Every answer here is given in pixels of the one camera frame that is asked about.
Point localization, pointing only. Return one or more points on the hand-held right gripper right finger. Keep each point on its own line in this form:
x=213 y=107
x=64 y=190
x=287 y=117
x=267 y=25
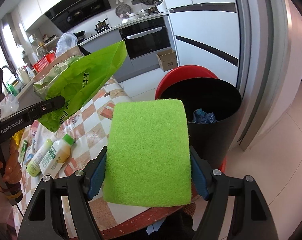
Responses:
x=199 y=177

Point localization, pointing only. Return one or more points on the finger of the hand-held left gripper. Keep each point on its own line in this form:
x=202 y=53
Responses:
x=47 y=107

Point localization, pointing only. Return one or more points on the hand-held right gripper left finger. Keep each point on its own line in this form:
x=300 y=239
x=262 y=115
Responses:
x=95 y=177

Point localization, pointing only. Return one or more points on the black trash bin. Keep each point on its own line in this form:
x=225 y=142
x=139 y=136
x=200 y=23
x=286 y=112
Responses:
x=216 y=140

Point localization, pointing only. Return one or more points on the white bottle with green cap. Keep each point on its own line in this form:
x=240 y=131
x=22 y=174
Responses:
x=55 y=155

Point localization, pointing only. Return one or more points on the green snack bag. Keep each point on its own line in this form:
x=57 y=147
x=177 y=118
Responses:
x=90 y=80

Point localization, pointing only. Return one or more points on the green scouring sponge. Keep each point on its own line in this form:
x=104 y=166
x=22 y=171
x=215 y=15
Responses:
x=148 y=152

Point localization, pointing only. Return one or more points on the blue plastic bag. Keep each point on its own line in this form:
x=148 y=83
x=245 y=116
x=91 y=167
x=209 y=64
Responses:
x=203 y=116

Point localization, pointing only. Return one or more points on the person's left hand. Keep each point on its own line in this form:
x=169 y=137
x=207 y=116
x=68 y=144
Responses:
x=14 y=170

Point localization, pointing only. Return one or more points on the clear plastic bag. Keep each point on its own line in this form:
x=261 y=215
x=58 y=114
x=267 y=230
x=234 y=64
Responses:
x=8 y=105

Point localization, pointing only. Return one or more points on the small green tube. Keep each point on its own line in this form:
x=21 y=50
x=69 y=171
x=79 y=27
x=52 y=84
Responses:
x=23 y=151

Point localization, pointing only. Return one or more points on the white spray bottle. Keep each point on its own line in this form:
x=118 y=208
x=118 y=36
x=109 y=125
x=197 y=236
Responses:
x=30 y=73

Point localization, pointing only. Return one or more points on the light green plastic bottle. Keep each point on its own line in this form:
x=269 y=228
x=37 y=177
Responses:
x=37 y=161

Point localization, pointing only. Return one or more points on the red plastic basket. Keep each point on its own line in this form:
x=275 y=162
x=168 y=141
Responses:
x=44 y=62

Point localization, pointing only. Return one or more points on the checkered floral tablecloth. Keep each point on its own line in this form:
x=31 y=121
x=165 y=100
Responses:
x=95 y=120

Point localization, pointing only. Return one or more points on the black kitchen faucet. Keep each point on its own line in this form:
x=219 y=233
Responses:
x=5 y=67

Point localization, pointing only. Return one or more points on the translucent plastic bag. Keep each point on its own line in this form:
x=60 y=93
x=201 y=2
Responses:
x=65 y=42

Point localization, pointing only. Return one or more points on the black cloth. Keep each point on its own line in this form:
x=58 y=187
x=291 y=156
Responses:
x=85 y=50

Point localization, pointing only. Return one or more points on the kitchen window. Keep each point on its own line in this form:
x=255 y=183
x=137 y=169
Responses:
x=0 y=45

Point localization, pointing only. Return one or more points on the kitchen counter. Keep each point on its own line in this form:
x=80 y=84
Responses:
x=100 y=33

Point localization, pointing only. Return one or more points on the dark cooking pot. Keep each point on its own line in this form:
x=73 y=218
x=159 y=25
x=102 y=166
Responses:
x=101 y=25

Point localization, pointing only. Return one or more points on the black range hood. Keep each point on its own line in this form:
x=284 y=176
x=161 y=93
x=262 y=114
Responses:
x=78 y=7

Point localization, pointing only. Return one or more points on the red plastic stool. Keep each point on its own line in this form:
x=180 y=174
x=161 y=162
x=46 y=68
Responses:
x=188 y=71

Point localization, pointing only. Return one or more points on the black built-in oven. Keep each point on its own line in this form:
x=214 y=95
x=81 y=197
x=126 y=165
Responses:
x=146 y=42

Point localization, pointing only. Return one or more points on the cardboard box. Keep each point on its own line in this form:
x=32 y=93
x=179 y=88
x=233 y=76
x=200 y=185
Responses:
x=167 y=60

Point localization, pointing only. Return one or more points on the round patterned plate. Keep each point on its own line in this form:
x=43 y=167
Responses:
x=122 y=10

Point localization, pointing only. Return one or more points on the white bowl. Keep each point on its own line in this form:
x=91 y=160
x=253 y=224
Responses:
x=134 y=15

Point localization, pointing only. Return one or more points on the steel pots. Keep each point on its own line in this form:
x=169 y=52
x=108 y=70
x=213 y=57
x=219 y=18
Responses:
x=148 y=10

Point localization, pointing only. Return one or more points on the white refrigerator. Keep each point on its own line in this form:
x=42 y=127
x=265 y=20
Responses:
x=203 y=25

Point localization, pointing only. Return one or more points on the white rice cooker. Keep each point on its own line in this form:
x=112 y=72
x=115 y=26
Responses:
x=163 y=6

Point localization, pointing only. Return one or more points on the white wall cabinets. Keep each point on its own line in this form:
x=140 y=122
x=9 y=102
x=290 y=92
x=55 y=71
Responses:
x=40 y=2

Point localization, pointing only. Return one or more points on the sliding door frame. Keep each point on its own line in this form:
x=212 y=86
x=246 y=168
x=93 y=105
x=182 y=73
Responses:
x=261 y=55

